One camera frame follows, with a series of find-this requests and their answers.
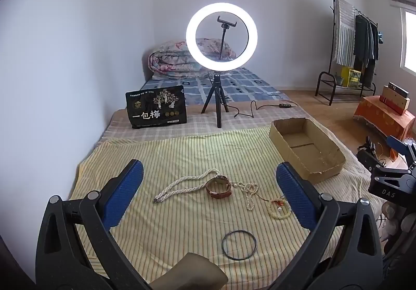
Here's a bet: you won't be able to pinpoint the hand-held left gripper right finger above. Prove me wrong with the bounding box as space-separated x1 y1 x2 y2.
270 162 386 290

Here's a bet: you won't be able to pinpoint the black clothes rack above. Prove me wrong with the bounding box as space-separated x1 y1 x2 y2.
315 0 379 106

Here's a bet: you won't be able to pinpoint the white ring light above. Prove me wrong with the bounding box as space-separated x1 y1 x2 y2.
186 2 258 70

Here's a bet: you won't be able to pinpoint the long pearl necklace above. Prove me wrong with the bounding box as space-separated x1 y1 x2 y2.
153 168 225 204

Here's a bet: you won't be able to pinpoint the tan fabric object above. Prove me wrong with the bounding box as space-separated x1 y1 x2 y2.
150 253 229 290

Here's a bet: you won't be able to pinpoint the brown leather wristwatch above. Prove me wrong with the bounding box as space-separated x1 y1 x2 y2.
205 175 235 199

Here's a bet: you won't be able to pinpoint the window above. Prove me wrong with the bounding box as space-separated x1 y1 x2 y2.
403 9 416 73

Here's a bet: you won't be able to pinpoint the folded floral quilt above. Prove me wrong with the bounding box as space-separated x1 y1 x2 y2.
148 38 237 80

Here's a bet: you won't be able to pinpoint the black bangle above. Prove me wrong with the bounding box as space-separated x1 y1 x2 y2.
222 230 257 260

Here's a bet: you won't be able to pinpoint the blue patterned bedsheet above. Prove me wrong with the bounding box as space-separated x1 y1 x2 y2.
138 67 290 105

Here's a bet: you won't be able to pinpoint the thin pearl necklace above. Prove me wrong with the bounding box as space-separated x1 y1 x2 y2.
232 181 260 212

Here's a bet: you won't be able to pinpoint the black snack bag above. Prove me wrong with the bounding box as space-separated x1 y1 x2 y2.
125 85 188 129

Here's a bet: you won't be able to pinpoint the black tripod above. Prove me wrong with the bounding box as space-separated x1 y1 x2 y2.
201 70 230 129

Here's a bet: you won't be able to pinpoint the red box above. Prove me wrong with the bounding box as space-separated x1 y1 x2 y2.
381 97 405 115

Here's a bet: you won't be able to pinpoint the red cord pendant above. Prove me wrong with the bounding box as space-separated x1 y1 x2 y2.
255 191 287 209

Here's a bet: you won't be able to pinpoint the orange cloth covered table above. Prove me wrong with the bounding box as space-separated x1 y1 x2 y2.
353 96 416 143

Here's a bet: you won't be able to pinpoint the tan cardboard box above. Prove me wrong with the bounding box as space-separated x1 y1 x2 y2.
382 86 411 115

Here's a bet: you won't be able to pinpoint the yellow box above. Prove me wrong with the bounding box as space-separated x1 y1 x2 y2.
340 67 362 87

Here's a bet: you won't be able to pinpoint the dark hanging clothes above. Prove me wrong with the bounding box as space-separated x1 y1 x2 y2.
353 15 380 86

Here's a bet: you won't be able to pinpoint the cream beaded bracelet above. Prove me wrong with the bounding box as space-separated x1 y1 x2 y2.
267 198 292 220

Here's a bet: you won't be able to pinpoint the checked beige bedsheet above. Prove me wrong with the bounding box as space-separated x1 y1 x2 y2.
100 100 387 213

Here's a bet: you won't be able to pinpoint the yellow striped cloth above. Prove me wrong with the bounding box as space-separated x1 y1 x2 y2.
70 126 345 287

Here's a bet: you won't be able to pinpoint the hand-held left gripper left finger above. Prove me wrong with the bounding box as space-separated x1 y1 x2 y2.
36 159 153 290

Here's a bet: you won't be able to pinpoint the striped towel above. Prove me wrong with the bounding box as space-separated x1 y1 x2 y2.
334 0 357 66

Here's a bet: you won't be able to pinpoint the black phone holder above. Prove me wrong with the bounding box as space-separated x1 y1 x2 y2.
217 15 238 61

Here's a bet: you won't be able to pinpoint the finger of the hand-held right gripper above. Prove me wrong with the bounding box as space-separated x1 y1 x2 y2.
357 149 387 175
386 136 416 165

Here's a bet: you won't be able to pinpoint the black ring light cable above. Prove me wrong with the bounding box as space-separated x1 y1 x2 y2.
227 100 283 118

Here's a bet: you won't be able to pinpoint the dark flat box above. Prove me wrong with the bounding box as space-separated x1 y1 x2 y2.
388 82 410 99

